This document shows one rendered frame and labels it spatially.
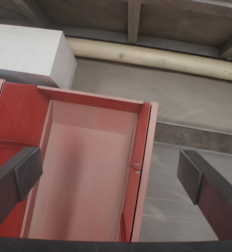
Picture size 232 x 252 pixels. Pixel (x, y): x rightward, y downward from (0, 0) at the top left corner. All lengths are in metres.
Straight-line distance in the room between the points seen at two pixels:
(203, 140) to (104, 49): 0.25
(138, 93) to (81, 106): 0.11
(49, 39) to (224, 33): 0.28
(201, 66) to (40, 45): 0.28
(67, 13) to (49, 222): 0.37
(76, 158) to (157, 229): 0.19
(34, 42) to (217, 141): 0.36
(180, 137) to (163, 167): 0.06
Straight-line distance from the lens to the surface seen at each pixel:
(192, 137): 0.37
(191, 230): 0.39
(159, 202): 0.36
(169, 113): 0.36
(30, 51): 0.32
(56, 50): 0.30
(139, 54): 0.36
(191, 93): 0.39
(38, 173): 0.17
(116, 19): 0.35
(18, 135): 0.29
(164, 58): 0.37
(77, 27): 0.41
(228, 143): 0.40
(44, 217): 0.38
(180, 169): 0.17
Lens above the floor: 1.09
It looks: 80 degrees down
